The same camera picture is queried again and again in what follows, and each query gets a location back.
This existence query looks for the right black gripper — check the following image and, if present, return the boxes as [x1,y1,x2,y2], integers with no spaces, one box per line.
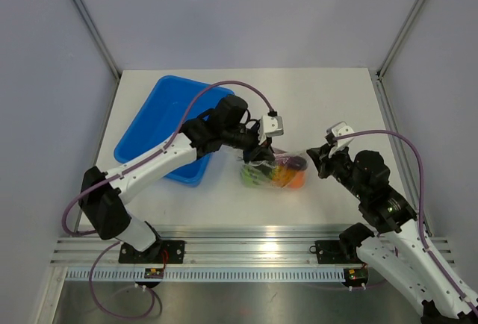
[308,141,368,201]

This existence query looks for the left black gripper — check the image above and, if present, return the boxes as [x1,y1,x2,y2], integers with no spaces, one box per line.
[222,124,274,164]

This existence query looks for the dark purple toy eggplant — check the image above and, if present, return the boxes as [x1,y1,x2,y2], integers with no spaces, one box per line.
[276,155,308,171]

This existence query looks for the orange toy fruit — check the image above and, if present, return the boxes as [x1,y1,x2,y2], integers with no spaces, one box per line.
[288,172,306,189]

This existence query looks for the clear zip top bag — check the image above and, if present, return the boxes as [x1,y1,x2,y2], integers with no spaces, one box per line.
[240,149,309,190]

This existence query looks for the toy pineapple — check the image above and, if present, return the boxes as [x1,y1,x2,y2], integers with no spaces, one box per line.
[269,166,297,187]

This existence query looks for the green toy ball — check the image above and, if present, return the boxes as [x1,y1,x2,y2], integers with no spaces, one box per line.
[240,165,270,187]

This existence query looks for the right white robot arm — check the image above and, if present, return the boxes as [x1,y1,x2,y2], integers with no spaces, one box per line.
[306,145,477,323]

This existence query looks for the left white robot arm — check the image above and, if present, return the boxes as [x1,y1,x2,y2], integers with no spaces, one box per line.
[79,95,283,263]

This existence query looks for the blue plastic bin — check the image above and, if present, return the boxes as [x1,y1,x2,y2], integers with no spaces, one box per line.
[113,75,235,187]

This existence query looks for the right small circuit board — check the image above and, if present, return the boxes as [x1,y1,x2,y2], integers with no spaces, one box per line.
[344,267,369,287]

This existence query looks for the small circuit board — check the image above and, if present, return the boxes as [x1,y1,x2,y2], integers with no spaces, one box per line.
[344,267,369,287]
[145,268,164,279]

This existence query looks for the left small circuit board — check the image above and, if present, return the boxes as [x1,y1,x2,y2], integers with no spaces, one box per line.
[145,268,164,279]

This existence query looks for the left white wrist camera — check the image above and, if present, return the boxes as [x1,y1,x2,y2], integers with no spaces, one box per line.
[258,115,284,143]

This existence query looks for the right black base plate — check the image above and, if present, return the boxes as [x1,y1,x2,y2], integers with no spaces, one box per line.
[308,240,363,264]

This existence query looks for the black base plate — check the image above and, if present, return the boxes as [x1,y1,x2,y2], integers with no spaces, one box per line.
[308,240,363,264]
[118,240,185,264]

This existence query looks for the aluminium rail frame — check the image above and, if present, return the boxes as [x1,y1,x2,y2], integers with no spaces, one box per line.
[50,225,456,267]

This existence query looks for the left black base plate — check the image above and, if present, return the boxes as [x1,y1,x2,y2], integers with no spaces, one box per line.
[118,240,185,264]

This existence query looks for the white slotted cable duct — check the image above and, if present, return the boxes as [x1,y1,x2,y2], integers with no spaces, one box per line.
[66,267,347,283]

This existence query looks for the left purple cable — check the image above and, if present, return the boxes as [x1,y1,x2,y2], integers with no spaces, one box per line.
[61,80,277,320]

